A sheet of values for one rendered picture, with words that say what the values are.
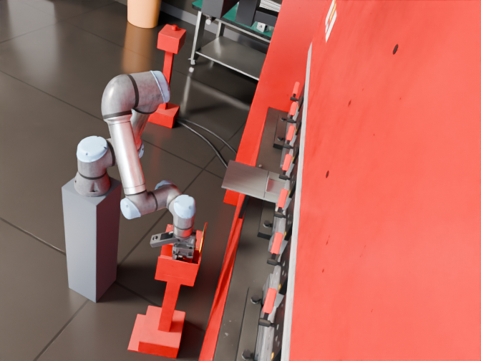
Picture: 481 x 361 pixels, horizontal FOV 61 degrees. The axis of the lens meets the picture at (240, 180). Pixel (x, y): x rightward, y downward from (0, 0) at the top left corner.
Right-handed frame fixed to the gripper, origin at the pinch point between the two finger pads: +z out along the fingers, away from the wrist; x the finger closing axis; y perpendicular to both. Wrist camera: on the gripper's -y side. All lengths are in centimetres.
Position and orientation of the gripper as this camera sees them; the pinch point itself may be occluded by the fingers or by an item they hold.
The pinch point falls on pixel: (175, 262)
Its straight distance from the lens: 171.6
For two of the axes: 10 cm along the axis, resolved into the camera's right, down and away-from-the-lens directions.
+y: 9.9, 1.6, 0.5
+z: -1.5, 7.4, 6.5
